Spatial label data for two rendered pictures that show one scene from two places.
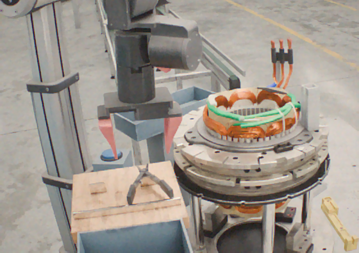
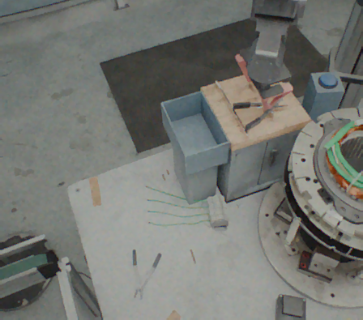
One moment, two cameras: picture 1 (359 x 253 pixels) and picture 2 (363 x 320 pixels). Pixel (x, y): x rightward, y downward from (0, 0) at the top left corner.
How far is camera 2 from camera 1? 0.73 m
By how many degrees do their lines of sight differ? 65
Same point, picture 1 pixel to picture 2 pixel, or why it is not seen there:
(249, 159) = (301, 170)
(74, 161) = (344, 61)
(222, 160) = (296, 151)
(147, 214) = (230, 122)
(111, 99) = not seen: hidden behind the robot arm
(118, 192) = (255, 99)
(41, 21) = not seen: outside the picture
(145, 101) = not seen: hidden behind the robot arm
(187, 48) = (250, 66)
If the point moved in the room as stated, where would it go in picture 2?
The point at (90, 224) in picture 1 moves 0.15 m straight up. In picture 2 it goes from (211, 95) to (214, 48)
